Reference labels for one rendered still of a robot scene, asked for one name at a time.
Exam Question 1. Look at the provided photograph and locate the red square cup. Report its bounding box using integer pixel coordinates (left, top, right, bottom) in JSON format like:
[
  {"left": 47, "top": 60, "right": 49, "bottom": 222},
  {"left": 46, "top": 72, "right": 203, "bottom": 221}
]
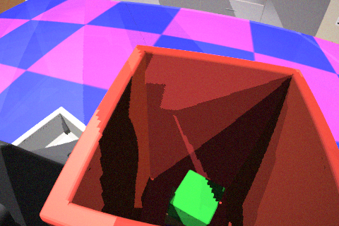
[{"left": 40, "top": 44, "right": 339, "bottom": 226}]

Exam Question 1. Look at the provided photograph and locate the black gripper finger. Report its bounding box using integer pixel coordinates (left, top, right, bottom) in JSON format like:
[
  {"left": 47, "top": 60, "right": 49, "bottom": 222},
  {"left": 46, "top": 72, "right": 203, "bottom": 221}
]
[{"left": 0, "top": 139, "right": 79, "bottom": 226}]

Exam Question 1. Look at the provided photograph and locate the tan block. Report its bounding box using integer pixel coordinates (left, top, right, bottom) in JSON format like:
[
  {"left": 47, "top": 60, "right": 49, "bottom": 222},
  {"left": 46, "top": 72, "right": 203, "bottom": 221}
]
[{"left": 165, "top": 187, "right": 186, "bottom": 226}]

